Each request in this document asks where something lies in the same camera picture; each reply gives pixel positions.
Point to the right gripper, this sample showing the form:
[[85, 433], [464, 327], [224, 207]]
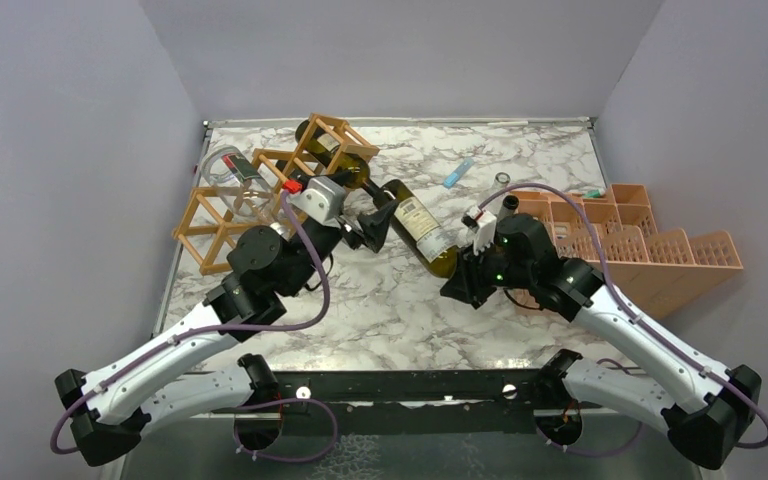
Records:
[[466, 283]]

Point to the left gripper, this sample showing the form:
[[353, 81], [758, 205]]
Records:
[[374, 226]]

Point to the green wine bottle black top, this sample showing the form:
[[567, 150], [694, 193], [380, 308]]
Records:
[[419, 229]]

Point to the green wine bottle black neck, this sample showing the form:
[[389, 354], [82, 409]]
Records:
[[323, 147]]

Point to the clear round glass bottle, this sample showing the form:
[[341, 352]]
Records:
[[248, 196]]

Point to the green wine bottle brown label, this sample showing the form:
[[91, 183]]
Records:
[[294, 175]]

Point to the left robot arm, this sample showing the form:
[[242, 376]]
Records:
[[274, 285]]

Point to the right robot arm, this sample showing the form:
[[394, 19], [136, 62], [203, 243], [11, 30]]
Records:
[[702, 406]]

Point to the green wine bottle silver neck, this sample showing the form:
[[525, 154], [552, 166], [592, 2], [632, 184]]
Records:
[[508, 207]]

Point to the clear slim glass bottle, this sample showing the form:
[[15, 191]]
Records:
[[501, 180]]

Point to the wooden wine rack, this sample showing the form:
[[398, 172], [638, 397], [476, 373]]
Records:
[[206, 229]]

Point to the orange plastic crate rack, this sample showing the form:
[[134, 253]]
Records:
[[659, 270]]

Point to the blue highlighter pen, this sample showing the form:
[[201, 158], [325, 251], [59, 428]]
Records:
[[457, 174]]

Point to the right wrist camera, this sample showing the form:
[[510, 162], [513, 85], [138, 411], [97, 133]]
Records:
[[482, 225]]

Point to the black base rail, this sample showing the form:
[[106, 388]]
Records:
[[405, 402]]

